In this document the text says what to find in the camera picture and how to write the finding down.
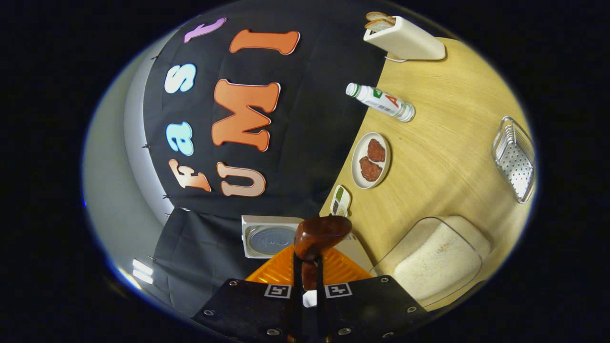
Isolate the white round plate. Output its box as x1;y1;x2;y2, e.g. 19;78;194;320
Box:
351;132;391;189

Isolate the brown wooden spoon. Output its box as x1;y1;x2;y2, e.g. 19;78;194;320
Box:
293;215;353;291

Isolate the white toaster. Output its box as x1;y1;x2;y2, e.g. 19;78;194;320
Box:
363;16;446;61

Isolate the black backdrop cloth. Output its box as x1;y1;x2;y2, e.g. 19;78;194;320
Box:
143;0;429;317

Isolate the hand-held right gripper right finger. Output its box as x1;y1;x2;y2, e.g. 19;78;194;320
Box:
315;245;429;343

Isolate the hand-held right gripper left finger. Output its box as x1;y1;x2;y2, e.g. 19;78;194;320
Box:
193;243;303;343

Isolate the red meat piece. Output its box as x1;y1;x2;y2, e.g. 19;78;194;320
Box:
367;138;386;163
359;156;383;182

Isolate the metal chopstick holder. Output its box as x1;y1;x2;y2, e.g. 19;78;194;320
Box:
492;116;536;204

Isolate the clear plastic box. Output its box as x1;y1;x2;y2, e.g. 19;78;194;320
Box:
369;215;491;308

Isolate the white rice cooker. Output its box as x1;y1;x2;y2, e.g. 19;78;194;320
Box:
241;214;375;273

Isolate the ceiling light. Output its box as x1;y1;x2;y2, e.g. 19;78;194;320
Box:
131;259;154;285

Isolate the small white sauce dish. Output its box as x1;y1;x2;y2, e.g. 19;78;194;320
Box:
330;185;352;217

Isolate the white rice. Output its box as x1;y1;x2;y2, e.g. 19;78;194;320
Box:
393;223;483;301

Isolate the white bottle green cap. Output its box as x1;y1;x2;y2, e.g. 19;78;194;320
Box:
346;82;416;122

